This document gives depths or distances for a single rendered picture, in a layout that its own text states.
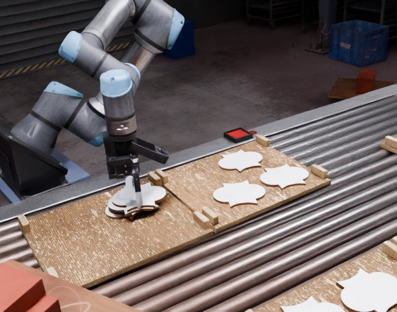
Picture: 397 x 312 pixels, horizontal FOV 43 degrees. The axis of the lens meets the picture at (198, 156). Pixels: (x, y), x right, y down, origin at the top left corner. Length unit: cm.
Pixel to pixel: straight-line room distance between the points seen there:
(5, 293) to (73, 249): 69
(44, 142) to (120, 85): 56
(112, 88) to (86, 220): 38
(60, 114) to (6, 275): 113
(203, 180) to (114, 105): 42
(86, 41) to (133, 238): 51
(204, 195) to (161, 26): 55
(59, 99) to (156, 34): 39
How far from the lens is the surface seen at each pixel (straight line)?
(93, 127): 171
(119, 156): 131
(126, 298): 116
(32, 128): 173
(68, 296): 101
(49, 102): 172
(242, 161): 159
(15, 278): 64
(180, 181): 151
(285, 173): 152
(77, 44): 132
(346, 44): 574
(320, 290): 113
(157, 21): 163
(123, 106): 124
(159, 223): 134
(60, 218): 143
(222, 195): 142
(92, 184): 161
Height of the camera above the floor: 169
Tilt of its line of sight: 27 degrees down
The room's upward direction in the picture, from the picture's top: 4 degrees counter-clockwise
